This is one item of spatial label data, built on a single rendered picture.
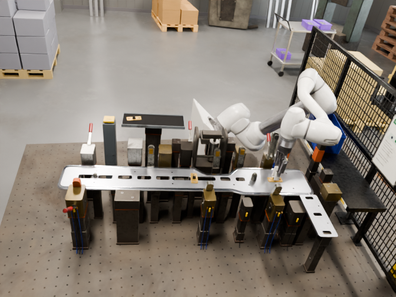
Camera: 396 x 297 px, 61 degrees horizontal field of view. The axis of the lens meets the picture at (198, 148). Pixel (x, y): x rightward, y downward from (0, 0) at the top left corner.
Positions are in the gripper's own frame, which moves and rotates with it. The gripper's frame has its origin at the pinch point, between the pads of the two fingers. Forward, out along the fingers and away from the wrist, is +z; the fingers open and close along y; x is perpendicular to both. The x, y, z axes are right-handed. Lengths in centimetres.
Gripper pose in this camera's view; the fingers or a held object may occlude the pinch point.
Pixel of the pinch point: (276, 173)
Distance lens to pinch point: 196.9
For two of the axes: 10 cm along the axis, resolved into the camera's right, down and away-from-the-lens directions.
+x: -9.9, -0.3, -1.4
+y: -0.9, -5.9, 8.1
